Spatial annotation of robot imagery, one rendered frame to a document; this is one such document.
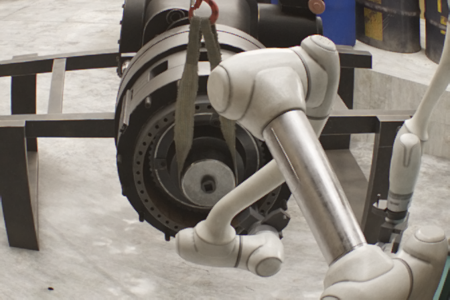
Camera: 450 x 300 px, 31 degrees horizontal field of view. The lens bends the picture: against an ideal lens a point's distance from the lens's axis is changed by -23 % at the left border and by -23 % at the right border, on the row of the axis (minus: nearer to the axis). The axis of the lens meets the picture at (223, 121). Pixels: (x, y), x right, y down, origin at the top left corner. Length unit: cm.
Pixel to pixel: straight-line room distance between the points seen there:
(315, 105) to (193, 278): 179
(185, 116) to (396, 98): 279
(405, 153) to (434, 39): 340
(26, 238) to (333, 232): 224
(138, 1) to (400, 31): 224
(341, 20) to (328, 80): 335
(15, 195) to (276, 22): 143
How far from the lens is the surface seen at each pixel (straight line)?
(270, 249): 249
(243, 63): 208
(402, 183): 240
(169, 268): 395
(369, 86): 533
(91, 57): 465
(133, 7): 402
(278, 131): 204
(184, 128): 266
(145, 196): 277
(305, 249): 416
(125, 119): 271
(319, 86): 217
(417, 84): 524
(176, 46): 296
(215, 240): 246
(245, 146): 281
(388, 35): 578
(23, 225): 392
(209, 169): 267
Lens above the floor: 192
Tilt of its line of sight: 20 degrees down
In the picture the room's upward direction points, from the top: 2 degrees clockwise
